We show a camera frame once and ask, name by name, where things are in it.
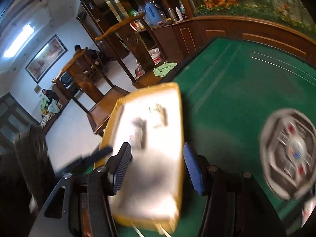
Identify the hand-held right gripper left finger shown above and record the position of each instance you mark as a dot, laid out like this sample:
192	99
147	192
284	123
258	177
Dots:
121	167

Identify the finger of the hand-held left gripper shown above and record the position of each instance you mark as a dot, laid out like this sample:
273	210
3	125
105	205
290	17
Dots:
98	154

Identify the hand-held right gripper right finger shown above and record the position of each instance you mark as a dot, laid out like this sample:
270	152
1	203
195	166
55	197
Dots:
193	170

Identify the yellow box with white lining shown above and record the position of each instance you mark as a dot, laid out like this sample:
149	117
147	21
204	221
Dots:
158	172

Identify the white crumpled plastic bag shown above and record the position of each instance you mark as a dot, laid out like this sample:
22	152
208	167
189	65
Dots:
138	133

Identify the dark glass-door cabinet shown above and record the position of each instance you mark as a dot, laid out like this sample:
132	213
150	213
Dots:
12	118

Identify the pale green cloth pile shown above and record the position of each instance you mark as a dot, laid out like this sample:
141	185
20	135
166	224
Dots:
51	107

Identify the white item with green label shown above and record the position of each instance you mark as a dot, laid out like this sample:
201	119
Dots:
158	114

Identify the wooden chair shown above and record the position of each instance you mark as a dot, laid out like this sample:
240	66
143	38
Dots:
134	44
84	79

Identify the round table control panel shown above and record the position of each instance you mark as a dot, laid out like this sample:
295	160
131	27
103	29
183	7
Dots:
288	153

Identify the framed painting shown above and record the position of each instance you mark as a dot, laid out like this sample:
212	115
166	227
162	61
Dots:
45	59

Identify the white bucket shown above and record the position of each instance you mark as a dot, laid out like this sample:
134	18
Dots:
156	56

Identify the ceiling light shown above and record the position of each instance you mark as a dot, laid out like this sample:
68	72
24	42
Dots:
19	39

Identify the wooden counter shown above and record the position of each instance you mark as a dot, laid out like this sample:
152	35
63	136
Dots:
222	33

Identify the blue thermos jug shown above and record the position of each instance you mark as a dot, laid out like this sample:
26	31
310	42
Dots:
152	13

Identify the white spray bottle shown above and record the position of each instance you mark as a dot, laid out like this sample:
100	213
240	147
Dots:
179	14

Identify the steel cup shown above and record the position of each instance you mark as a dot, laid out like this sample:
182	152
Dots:
171	14

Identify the flower wall mural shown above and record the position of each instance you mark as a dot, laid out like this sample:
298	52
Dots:
259	2

